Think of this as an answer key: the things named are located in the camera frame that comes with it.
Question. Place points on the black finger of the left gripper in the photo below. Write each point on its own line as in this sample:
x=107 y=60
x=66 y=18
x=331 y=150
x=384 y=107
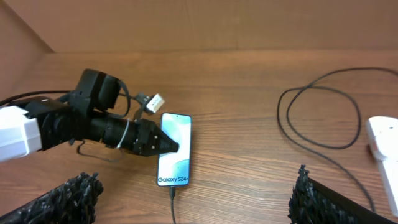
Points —
x=165 y=144

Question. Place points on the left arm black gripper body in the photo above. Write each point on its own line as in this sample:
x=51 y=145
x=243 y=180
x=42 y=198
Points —
x=143 y=138

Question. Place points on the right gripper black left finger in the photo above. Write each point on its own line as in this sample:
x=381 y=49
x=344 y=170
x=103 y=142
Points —
x=72 y=202

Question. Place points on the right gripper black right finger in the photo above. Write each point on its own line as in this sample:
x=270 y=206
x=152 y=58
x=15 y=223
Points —
x=314 y=203

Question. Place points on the blue Samsung Galaxy smartphone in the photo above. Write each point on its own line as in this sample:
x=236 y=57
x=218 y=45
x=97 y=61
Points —
x=174 y=165

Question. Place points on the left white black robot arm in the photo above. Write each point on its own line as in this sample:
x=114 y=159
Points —
x=99 y=109

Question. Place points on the white charger plug adapter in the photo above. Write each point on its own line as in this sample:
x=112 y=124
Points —
x=382 y=135

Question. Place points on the white power strip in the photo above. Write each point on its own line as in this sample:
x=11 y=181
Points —
x=388 y=171

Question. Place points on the cardboard back board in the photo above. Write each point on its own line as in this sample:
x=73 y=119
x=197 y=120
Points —
x=114 y=26

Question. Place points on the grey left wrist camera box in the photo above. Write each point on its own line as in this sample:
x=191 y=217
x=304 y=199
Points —
x=151 y=104

